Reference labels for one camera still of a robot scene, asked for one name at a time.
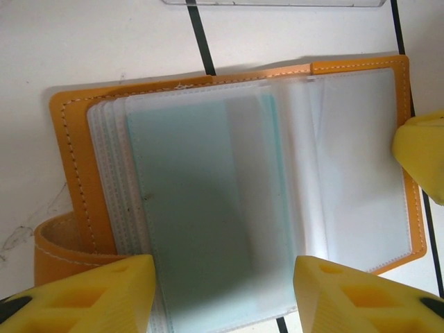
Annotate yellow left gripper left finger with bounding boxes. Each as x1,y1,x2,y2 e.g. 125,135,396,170
0,255,156,333

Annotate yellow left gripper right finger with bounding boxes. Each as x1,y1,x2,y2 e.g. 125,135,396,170
293,255,444,333

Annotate orange leather card holder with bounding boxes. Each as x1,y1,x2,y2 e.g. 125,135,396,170
33,54,428,333

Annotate teal credit card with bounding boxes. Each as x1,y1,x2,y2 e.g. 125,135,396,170
126,94,294,332

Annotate clear acrylic card stand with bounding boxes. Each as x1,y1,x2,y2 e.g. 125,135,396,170
162,0,386,7

